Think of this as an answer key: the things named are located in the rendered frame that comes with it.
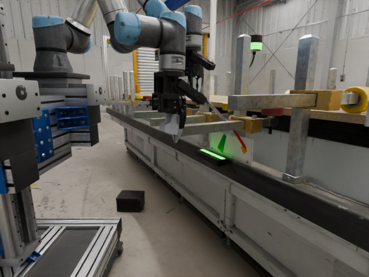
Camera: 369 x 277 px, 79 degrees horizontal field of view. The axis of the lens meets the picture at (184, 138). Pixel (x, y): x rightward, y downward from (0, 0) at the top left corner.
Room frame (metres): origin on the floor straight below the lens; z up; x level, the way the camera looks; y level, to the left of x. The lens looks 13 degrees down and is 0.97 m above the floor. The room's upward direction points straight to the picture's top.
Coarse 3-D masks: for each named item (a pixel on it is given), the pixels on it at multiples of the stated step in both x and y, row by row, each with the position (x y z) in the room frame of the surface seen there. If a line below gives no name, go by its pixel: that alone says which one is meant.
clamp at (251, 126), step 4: (232, 116) 0.86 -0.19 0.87; (232, 120) 0.85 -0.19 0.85; (244, 120) 0.80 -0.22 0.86; (248, 120) 0.78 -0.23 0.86; (252, 120) 0.77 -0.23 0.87; (256, 120) 0.77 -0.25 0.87; (260, 120) 0.78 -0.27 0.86; (244, 124) 0.80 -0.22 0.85; (248, 124) 0.78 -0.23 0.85; (252, 124) 0.77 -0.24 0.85; (256, 124) 0.78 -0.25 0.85; (260, 124) 0.78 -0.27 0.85; (244, 128) 0.79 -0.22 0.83; (248, 128) 0.78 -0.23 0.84; (252, 128) 0.77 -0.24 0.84; (256, 128) 0.78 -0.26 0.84; (260, 128) 0.79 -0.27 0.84; (248, 132) 0.78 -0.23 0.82; (252, 132) 0.77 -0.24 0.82; (256, 132) 0.78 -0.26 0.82
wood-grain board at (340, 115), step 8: (216, 96) 2.24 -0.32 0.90; (224, 96) 2.24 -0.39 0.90; (216, 104) 1.27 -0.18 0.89; (288, 112) 0.86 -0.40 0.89; (312, 112) 0.78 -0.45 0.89; (320, 112) 0.75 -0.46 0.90; (328, 112) 0.73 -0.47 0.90; (336, 112) 0.71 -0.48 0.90; (344, 112) 0.71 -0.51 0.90; (336, 120) 0.71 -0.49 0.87; (344, 120) 0.69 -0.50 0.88; (352, 120) 0.67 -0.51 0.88; (360, 120) 0.65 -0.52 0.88
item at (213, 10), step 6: (210, 6) 2.71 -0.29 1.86; (210, 12) 2.71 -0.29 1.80; (210, 18) 2.71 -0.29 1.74; (210, 24) 2.71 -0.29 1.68; (210, 30) 2.70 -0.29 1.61; (210, 36) 2.70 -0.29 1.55; (210, 42) 2.70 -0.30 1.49; (210, 48) 2.70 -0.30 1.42; (210, 54) 2.69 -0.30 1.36; (210, 72) 2.69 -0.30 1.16; (210, 78) 2.68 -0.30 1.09; (210, 84) 2.68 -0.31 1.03; (210, 90) 2.68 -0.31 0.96
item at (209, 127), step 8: (240, 120) 0.81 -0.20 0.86; (264, 120) 0.84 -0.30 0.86; (272, 120) 0.86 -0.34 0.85; (184, 128) 0.68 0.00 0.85; (192, 128) 0.69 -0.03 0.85; (200, 128) 0.71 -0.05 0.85; (208, 128) 0.72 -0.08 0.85; (216, 128) 0.74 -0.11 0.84; (224, 128) 0.75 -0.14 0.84; (232, 128) 0.77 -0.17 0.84; (240, 128) 0.79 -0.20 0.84
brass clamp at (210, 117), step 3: (195, 114) 1.10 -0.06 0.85; (198, 114) 1.07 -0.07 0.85; (201, 114) 1.05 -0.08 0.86; (204, 114) 1.03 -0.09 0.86; (207, 114) 1.01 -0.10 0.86; (210, 114) 0.99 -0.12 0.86; (213, 114) 0.99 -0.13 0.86; (216, 114) 1.00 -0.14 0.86; (207, 117) 1.01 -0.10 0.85; (210, 117) 0.99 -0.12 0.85; (213, 117) 0.99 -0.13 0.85; (216, 117) 1.00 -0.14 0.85; (219, 117) 1.01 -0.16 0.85; (207, 120) 1.01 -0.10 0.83; (210, 120) 0.99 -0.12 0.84; (213, 120) 0.99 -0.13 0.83; (216, 120) 1.00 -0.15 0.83
